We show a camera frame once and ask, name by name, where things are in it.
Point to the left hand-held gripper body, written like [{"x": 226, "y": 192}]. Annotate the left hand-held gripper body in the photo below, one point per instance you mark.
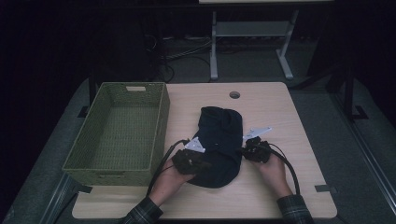
[{"x": 186, "y": 161}]

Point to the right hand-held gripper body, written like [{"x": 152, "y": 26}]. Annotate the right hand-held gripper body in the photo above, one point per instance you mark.
[{"x": 258, "y": 151}]

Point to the dark navy garment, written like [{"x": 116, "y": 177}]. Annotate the dark navy garment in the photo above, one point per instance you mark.
[{"x": 221, "y": 130}]

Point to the green woven basket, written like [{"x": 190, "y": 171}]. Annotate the green woven basket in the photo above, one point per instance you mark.
[{"x": 124, "y": 137}]

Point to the person's right hand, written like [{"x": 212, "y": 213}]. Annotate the person's right hand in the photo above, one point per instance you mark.
[{"x": 275, "y": 175}]

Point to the person's left hand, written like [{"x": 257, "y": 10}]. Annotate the person's left hand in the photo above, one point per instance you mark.
[{"x": 168, "y": 186}]

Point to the round table grommet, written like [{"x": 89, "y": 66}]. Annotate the round table grommet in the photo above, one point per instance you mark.
[{"x": 234, "y": 95}]

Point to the white metal stand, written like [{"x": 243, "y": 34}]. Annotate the white metal stand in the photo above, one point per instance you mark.
[{"x": 249, "y": 28}]

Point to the black metal post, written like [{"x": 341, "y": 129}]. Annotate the black metal post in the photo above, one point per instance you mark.
[
  {"x": 349, "y": 93},
  {"x": 92, "y": 90}
]

